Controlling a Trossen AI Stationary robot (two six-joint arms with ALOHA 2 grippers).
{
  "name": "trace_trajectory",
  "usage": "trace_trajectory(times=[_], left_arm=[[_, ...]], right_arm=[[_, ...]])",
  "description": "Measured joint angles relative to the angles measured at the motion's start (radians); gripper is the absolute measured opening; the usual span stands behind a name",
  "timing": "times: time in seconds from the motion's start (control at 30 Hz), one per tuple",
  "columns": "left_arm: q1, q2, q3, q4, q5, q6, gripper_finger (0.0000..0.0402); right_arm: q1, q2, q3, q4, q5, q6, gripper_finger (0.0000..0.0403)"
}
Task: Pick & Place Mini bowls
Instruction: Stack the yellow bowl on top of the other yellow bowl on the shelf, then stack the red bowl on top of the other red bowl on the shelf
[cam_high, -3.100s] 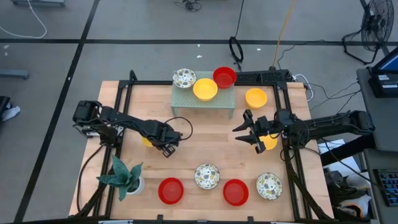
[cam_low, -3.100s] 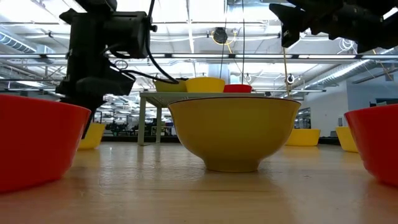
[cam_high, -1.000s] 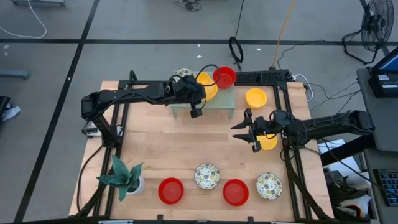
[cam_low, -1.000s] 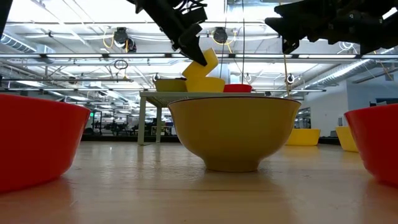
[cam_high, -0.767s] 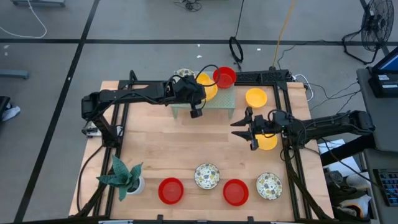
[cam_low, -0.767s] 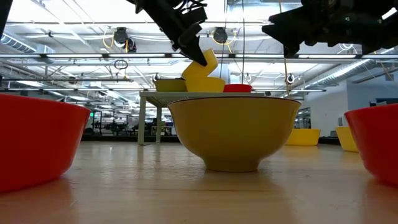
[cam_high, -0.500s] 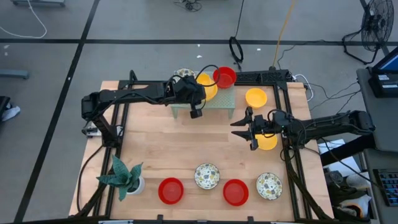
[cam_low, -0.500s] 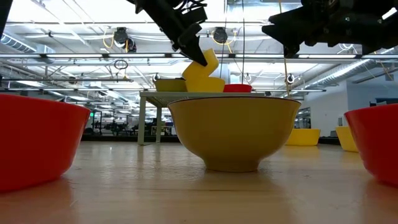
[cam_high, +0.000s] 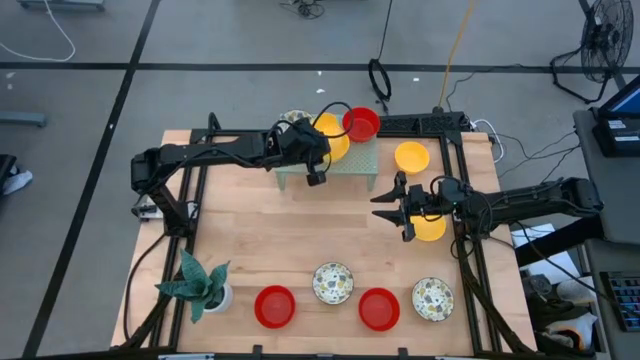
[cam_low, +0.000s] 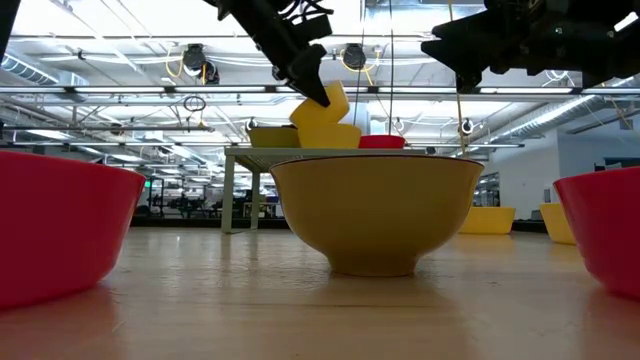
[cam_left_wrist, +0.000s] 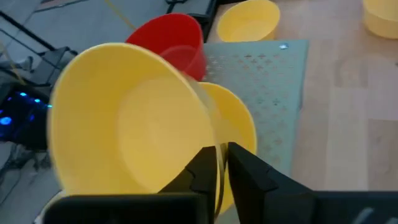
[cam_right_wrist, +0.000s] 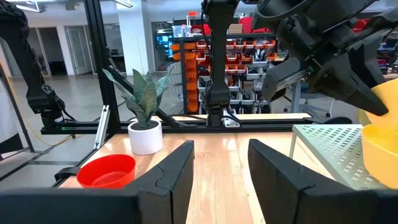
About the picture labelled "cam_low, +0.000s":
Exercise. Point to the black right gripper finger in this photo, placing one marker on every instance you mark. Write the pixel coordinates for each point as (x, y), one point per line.
(470, 80)
(465, 42)

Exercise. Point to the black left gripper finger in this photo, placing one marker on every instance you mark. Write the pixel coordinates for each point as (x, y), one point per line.
(307, 70)

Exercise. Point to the ochre yellow bowl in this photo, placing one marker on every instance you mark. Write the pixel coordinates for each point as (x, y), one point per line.
(375, 215)
(272, 137)

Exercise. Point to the red mini bowl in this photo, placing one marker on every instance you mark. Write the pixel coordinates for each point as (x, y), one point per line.
(382, 142)
(60, 225)
(605, 230)

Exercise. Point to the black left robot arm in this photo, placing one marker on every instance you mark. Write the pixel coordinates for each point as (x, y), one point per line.
(5, 15)

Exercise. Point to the silver round ceiling duct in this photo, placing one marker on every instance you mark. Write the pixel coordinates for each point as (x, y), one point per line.
(550, 117)
(25, 70)

